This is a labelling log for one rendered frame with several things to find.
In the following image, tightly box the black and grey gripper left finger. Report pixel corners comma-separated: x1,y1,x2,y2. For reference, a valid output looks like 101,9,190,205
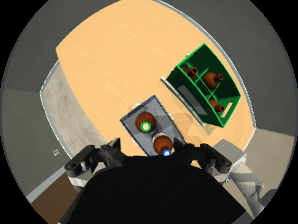
64,138,139,192

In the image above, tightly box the green plastic crate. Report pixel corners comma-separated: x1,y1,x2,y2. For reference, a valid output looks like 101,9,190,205
166,43,241,128

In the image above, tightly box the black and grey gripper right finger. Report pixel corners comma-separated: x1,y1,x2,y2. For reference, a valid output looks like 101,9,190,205
160,137,232,186

